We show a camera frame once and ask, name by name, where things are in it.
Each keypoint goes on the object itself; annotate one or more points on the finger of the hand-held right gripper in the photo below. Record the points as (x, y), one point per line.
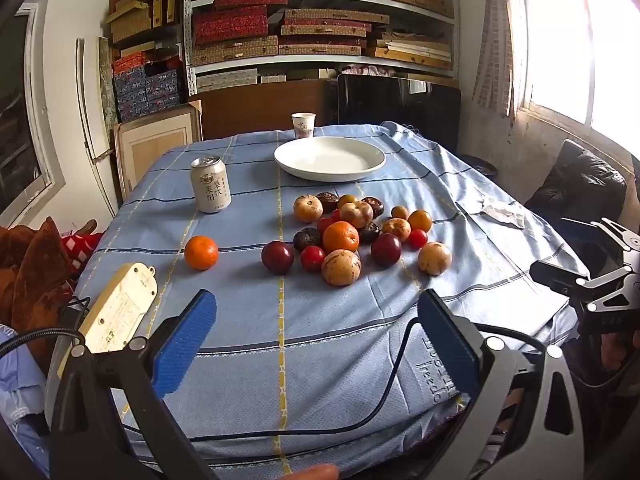
(582, 228)
(555, 275)

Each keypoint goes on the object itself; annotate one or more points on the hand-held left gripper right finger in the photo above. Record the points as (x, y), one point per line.
(447, 345)

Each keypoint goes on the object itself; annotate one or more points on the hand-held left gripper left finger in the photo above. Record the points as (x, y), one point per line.
(185, 345)

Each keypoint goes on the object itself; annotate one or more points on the orange mandarin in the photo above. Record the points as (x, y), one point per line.
(201, 252)
(340, 236)

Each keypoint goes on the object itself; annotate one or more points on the red cherry tomato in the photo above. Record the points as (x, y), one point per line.
(326, 224)
(418, 238)
(313, 258)

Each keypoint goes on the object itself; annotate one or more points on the dark red plum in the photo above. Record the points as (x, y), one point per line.
(277, 257)
(386, 249)

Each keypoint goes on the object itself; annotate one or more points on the small tan passion fruit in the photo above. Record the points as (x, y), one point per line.
(396, 229)

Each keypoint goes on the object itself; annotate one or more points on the dark brown water chestnut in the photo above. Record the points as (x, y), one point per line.
(370, 233)
(373, 206)
(304, 238)
(327, 200)

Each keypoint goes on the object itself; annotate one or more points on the small yellow-orange kumquat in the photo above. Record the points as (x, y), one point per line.
(399, 212)

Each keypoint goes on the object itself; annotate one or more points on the large striped tan apple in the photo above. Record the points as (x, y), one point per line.
(356, 214)

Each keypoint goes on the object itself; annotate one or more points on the white oval plate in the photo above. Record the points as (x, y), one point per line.
(330, 157)

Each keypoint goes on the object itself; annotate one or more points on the person's right hand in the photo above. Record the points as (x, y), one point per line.
(617, 352)

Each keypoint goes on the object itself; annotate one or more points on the person's left hand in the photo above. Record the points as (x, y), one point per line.
(315, 474)

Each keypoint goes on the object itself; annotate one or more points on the blue checked tablecloth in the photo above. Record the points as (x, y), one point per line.
(250, 310)

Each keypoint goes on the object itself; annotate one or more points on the cream power strip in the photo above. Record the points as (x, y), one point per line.
(112, 310)

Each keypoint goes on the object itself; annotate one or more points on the crumpled white tissue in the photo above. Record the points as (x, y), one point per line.
(502, 210)

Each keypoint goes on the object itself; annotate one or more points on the black round stool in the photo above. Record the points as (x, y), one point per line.
(480, 165)

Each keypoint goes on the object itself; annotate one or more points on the red white checked cloth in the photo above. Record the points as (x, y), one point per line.
(80, 247)

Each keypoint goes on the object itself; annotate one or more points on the cream drink can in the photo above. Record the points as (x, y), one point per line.
(210, 185)

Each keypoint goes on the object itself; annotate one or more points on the brown plush cloth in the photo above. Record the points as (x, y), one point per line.
(35, 270)

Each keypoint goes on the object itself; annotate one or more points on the light blue garment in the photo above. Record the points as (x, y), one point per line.
(20, 410)

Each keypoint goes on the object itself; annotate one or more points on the bright window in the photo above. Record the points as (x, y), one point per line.
(575, 50)

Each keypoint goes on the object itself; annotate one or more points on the light wood framed panel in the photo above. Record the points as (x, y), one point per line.
(155, 145)

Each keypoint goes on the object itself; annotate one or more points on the patterned beige curtain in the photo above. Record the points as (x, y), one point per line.
(495, 40)

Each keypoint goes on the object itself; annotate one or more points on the black glossy panel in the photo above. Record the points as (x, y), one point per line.
(395, 105)

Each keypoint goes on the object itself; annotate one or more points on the brown wooden board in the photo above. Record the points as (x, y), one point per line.
(260, 107)

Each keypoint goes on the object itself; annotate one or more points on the white printed paper cup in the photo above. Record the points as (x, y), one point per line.
(303, 125)

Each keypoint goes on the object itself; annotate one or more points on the white leaning board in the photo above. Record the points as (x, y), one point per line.
(90, 110)

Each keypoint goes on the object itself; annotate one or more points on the pile of blue patterned cases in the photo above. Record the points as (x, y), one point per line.
(145, 85)

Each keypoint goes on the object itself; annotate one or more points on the grey marble slab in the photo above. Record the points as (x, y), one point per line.
(106, 80)

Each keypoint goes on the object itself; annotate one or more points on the white framed dark window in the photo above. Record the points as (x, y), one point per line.
(20, 110)

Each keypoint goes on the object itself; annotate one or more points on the white metal shelf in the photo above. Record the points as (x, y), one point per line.
(320, 60)

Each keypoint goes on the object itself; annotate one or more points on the stack of patterned flat boxes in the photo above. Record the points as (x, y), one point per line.
(230, 25)

